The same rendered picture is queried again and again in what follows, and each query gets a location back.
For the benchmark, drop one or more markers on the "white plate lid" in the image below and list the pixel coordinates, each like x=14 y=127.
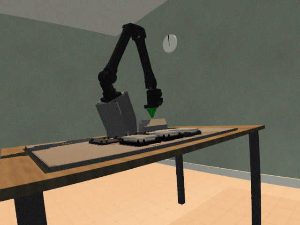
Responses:
x=162 y=132

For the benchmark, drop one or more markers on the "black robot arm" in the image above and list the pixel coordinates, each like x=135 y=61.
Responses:
x=108 y=76

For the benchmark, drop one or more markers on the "beige button panel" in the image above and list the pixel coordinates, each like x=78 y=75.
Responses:
x=152 y=125

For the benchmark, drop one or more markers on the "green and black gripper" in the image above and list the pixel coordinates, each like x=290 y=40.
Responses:
x=151 y=107

